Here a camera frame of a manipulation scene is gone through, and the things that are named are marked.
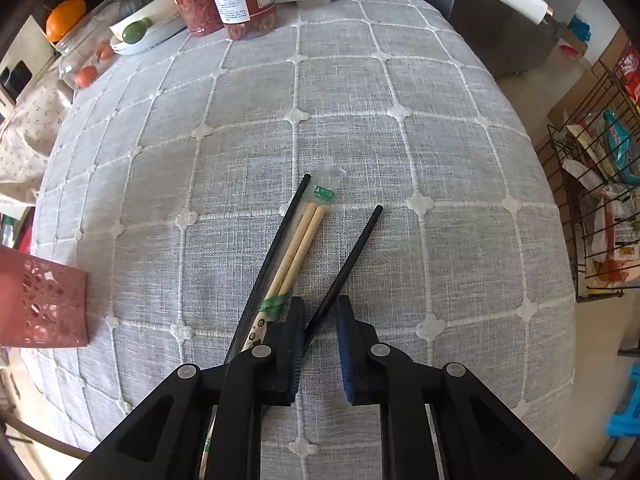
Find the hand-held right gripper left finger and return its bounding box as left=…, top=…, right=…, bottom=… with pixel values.
left=65, top=296, right=307, bottom=480

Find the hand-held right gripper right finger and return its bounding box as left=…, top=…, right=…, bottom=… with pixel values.
left=336, top=295, right=581, bottom=480

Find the bamboo chopsticks pair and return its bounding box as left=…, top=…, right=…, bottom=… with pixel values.
left=239, top=157, right=346, bottom=356

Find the pink perforated utensil holder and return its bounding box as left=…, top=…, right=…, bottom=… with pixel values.
left=0, top=245, right=91, bottom=348

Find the blue plastic stool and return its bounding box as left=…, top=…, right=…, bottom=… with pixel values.
left=602, top=365, right=640, bottom=438

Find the floral draped cloth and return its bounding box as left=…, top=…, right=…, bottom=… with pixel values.
left=0, top=77, right=76, bottom=206

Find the white plate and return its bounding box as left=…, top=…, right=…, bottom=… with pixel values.
left=109, top=7, right=188, bottom=56

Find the green lime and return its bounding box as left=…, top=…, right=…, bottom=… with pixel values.
left=121, top=16, right=154, bottom=45

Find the white bowl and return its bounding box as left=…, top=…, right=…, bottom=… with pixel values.
left=110, top=0, right=173, bottom=36

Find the clear glass jar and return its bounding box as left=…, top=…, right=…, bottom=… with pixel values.
left=54, top=10, right=123, bottom=92

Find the cardboard box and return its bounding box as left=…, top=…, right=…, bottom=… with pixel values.
left=547, top=25, right=640, bottom=131

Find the blue plastic bag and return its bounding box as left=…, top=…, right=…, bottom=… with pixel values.
left=567, top=15, right=593, bottom=43

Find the large orange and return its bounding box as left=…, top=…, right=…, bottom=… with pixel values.
left=46, top=0, right=87, bottom=42

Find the black wire rack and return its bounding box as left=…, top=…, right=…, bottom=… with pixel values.
left=532, top=42, right=640, bottom=303

